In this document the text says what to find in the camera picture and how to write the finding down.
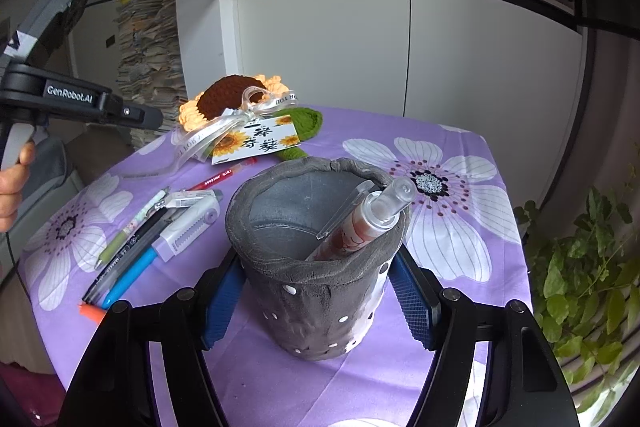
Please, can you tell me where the dark red cloth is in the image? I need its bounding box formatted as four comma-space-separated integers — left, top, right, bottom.
0, 361, 67, 427

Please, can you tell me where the white bookcase cabinet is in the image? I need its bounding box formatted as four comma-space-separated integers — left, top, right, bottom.
175, 0, 588, 142

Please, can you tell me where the clear plastic ruler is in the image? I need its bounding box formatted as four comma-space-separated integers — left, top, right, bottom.
120, 147, 193, 180

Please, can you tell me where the crochet sunflower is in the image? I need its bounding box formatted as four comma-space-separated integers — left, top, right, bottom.
179, 74, 323, 162

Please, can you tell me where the grey clay pen holder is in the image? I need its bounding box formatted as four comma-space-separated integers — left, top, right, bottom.
225, 157, 413, 362

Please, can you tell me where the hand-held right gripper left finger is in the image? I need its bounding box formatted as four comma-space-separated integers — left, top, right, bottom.
59, 251, 247, 427

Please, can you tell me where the red patterned clear-cap pen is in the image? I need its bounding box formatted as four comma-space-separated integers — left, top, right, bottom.
305, 177, 418, 263

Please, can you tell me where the green leafy plant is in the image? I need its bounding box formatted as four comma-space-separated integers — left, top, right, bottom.
515, 184, 640, 413

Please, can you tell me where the white purple correction tape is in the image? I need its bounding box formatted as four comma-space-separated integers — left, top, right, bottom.
150, 198, 222, 264

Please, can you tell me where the black marker pen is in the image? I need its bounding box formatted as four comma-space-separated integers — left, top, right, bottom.
81, 216, 171, 305

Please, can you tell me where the sunflower print card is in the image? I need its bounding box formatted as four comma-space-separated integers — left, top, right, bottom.
210, 114, 301, 165

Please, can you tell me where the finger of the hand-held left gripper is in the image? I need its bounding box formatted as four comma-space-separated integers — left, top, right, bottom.
102, 93, 165, 132

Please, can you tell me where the grey upholstered seat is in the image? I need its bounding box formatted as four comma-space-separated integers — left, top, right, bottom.
15, 134, 83, 233

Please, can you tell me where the green patterned pen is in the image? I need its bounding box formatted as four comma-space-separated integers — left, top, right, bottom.
95, 188, 172, 270

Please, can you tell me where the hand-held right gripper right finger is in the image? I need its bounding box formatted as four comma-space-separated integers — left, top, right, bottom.
389, 249, 581, 427

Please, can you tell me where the orange pen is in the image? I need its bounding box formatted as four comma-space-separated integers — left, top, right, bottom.
77, 302, 105, 324

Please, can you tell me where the clear white ribbon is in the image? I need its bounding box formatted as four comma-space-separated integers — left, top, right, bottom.
170, 87, 301, 164

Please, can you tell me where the blue ballpoint pen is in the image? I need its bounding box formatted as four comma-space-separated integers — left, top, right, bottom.
101, 248, 158, 309

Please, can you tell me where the purple floral tablecloth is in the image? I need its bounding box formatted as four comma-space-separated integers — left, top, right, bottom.
17, 106, 533, 427

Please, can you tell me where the tall stack of papers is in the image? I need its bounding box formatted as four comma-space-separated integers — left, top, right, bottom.
116, 0, 188, 148

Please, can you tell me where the person's left hand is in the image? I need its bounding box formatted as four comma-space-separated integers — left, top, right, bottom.
0, 141, 37, 234

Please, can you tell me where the red gel pen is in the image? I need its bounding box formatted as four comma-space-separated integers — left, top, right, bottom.
187, 157, 259, 192

